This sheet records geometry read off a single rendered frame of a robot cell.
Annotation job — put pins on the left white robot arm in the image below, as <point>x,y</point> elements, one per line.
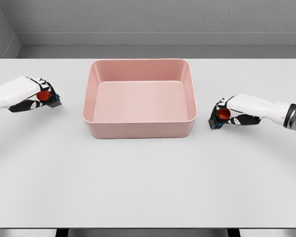
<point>2,98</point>

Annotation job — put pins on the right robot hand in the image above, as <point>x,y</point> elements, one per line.
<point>239,103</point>

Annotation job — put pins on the red button industrial switch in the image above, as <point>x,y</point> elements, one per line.
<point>45,96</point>
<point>222,114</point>

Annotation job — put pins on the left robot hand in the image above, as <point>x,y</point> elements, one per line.
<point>27,86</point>

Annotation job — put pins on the pink rectangular basket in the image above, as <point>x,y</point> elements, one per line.
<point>139,98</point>

